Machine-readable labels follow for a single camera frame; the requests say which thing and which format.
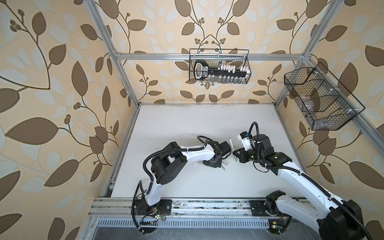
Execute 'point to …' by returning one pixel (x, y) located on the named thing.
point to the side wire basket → (326, 104)
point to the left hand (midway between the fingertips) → (217, 164)
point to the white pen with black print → (197, 162)
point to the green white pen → (223, 168)
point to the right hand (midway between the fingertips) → (235, 153)
